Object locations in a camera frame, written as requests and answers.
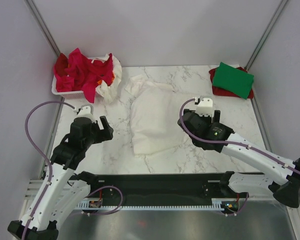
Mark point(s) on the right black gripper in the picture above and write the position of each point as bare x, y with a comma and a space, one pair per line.
216, 118

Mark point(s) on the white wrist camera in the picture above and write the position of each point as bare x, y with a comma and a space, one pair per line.
84, 111
204, 106

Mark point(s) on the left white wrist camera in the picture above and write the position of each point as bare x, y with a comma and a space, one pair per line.
84, 111

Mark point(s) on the dark red crumpled t-shirt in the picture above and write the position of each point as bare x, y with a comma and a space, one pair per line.
60, 66

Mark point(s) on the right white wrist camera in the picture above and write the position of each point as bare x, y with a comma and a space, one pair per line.
204, 106

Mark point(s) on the green folded t-shirt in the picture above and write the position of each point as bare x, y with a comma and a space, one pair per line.
236, 80

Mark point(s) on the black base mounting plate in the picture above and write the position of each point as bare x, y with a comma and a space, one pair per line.
159, 189

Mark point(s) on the white plastic laundry basket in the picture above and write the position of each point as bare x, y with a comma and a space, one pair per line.
73, 94

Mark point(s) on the white slotted cable duct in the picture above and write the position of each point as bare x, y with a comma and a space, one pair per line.
214, 205

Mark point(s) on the magenta crumpled t-shirt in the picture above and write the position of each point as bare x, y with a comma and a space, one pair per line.
85, 75

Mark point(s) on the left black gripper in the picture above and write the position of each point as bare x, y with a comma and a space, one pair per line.
104, 134

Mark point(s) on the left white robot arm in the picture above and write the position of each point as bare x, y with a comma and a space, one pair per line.
47, 213

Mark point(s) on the white crumpled t-shirt in basket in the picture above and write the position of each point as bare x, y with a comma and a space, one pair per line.
110, 92

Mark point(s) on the dark red folded t-shirt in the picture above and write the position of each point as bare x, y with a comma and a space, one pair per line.
223, 92

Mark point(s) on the white Coca-Cola t-shirt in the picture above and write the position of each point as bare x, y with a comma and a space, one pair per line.
154, 116

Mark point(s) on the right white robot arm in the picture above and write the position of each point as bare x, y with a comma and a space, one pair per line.
280, 176

